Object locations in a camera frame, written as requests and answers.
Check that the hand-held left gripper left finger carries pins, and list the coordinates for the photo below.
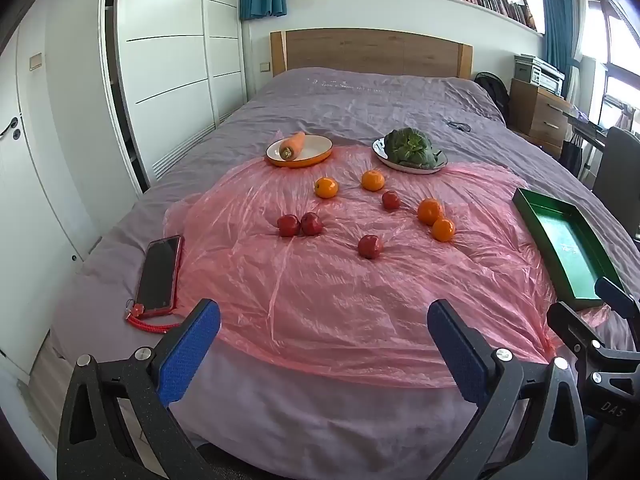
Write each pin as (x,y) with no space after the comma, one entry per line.
(192,350)

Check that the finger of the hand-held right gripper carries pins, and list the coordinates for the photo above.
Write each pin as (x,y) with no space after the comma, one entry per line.
(614,294)
(570,322)

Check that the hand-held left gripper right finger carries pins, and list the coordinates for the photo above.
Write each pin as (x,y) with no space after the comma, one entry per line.
(457,355)

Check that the green tray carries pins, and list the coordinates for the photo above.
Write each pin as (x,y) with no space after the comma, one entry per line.
(560,240)

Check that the red apple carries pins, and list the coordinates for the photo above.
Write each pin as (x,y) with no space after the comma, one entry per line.
(391,200)
(370,246)
(312,224)

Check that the red tomato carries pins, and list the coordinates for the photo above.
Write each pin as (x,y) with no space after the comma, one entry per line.
(288,225)

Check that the smartphone in red case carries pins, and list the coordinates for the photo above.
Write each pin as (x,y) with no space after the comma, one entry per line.
(159,275)

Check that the pink plastic sheet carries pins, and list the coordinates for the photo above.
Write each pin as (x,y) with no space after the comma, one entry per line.
(350,310)

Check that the grey chair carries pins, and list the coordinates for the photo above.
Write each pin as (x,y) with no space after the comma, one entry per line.
(617,170)

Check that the orange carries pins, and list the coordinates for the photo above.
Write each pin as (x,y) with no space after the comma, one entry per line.
(444,230)
(373,180)
(326,187)
(430,211)

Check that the dark desk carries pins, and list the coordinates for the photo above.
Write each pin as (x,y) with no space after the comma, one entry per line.
(585,127)

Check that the wooden nightstand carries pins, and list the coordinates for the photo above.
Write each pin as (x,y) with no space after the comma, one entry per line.
(535,110)

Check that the green bok choy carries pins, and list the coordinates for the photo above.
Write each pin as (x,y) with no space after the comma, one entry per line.
(410,147)

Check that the white patterned plate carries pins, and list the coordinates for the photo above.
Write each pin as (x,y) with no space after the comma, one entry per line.
(380,149)

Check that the white door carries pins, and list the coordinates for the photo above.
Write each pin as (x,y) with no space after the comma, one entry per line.
(45,185)

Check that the carrot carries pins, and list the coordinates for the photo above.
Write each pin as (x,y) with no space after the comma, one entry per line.
(292,146)

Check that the window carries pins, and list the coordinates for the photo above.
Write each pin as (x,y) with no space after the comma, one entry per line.
(617,60)

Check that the grey printer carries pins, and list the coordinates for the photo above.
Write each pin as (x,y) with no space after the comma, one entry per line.
(537,72)

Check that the black backpack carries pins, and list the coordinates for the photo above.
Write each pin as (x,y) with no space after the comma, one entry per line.
(492,92)

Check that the orange rimmed plate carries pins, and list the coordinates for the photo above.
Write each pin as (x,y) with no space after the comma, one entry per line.
(315,147)

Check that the bed with purple cover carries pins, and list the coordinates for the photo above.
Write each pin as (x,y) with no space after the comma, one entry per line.
(360,105)

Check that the white wardrobe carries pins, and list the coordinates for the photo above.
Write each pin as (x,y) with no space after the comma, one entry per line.
(165,60)

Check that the wooden headboard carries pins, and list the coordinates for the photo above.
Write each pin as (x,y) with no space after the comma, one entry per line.
(370,52)

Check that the wall light switch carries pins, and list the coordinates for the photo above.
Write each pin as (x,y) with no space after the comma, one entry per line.
(35,61)

